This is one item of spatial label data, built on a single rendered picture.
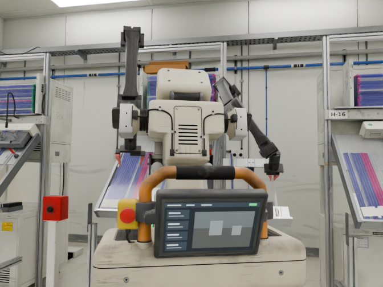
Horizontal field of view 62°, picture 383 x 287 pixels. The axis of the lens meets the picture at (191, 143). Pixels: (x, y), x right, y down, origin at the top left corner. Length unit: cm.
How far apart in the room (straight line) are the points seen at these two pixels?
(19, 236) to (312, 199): 286
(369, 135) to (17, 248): 257
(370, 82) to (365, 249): 105
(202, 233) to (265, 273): 20
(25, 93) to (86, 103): 155
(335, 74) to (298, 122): 133
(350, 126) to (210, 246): 188
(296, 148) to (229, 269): 301
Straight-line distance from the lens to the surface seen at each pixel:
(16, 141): 273
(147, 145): 231
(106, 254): 80
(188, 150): 111
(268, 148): 166
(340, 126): 249
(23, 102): 288
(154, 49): 253
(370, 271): 227
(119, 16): 448
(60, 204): 226
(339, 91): 253
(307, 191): 378
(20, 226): 271
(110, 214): 197
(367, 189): 201
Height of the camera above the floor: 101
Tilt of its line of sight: 4 degrees up
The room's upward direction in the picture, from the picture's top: 1 degrees clockwise
